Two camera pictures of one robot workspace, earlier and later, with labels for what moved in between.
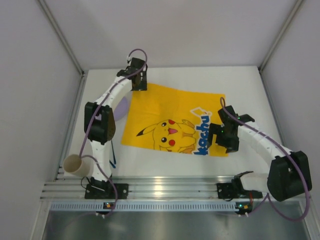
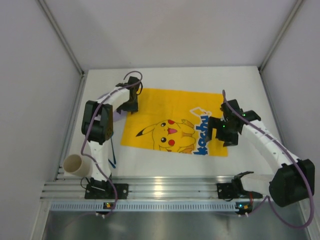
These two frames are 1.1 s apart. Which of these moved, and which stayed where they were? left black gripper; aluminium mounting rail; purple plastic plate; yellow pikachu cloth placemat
Moved: left black gripper
Stayed: aluminium mounting rail; purple plastic plate; yellow pikachu cloth placemat
